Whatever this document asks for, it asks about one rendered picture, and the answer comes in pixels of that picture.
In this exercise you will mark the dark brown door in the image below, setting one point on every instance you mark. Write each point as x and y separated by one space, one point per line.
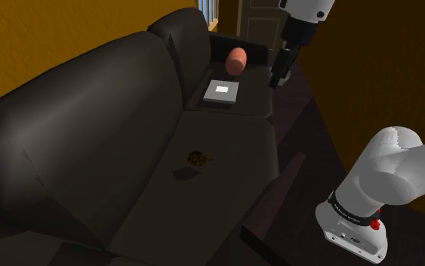
260 25

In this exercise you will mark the dark brown sofa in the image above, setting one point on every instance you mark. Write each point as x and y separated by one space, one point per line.
98 121

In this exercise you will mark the pink oval potato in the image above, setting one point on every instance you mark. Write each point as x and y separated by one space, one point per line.
236 61

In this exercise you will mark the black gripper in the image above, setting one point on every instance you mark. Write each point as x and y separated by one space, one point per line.
298 32

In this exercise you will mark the small brown round thing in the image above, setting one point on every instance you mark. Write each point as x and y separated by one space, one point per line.
198 158

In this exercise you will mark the window with blue panes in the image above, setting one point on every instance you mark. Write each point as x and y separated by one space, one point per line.
207 11

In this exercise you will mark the grey flat box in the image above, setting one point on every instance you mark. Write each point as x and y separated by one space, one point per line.
221 92

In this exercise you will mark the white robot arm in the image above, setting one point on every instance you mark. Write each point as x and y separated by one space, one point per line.
376 176

